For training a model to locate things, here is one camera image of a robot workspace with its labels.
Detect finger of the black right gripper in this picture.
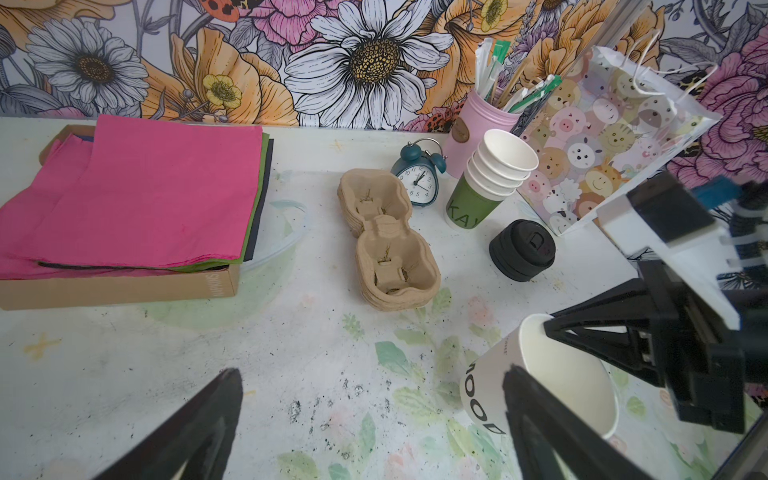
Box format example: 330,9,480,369
552,278,651,318
543,315,665,387

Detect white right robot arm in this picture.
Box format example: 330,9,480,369
544,173,767,433

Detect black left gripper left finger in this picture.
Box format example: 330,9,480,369
97,368,243,479

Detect teal alarm clock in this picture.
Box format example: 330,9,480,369
391,138,447,207

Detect white paper coffee cup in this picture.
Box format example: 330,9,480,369
459,313,619,439

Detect stack of green paper cups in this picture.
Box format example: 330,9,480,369
445,129,539,230

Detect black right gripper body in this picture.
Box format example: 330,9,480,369
636,260,767,434

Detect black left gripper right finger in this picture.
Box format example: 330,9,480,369
503,366,649,479

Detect stack of black lids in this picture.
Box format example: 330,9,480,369
489,219,556,282

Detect pink straw holder cup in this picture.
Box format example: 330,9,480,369
442,90,520,179

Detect stack of pulp cup carriers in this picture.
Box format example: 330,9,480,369
337,169,441,312

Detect wrapped straws bundle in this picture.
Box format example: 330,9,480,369
473,38,562,114

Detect cartoon animal gift bag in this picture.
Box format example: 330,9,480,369
518,47,722,235

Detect cardboard napkin box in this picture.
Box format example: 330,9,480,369
1,124,240,311

